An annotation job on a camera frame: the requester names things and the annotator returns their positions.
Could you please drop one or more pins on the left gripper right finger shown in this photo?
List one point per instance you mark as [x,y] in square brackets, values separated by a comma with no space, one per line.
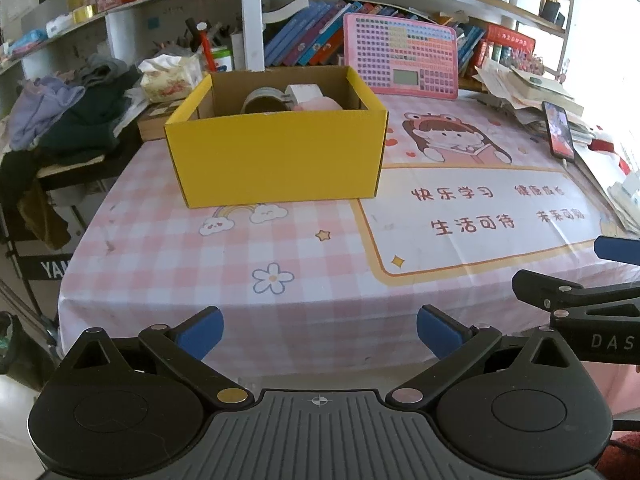
[460,351]

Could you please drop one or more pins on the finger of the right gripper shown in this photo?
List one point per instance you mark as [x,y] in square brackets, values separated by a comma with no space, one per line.
[618,249]
[548,293]

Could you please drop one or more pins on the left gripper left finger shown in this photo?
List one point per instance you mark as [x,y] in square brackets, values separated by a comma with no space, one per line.
[181,351]

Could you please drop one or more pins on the white tape roll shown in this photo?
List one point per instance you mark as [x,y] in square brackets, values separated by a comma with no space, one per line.
[266,100]

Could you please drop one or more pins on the large white charger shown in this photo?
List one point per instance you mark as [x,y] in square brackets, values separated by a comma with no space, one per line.
[301,93]

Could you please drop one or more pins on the pink plush pig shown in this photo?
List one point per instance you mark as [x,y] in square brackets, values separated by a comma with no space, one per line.
[318,104]

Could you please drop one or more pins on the red santa hat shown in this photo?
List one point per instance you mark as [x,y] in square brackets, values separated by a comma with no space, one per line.
[604,146]

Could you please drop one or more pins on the pink checkered table mat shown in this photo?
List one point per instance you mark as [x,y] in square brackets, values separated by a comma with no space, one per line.
[467,198]

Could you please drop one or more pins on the black smartphone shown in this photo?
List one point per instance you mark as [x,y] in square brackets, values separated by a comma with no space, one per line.
[560,137]

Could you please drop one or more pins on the stack of papers and books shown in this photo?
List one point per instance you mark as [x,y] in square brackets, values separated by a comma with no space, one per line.
[522,94]

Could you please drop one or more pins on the yellow cardboard box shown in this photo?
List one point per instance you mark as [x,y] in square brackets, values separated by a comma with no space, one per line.
[226,156]

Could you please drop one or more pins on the red dictionary box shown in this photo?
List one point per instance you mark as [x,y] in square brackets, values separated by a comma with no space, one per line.
[504,43]

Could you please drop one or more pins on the pile of clothes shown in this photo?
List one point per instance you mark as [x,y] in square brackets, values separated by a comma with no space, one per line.
[58,123]

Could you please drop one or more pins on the white tissue pack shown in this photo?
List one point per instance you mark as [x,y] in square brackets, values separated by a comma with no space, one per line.
[168,78]

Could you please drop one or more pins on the pink keyboard learning tablet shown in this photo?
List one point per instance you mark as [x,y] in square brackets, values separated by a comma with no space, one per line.
[402,57]

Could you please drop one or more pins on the row of blue books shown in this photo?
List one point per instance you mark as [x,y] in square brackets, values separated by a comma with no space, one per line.
[317,28]

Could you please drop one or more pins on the white shelf unit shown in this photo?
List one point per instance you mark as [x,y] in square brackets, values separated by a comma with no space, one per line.
[131,30]

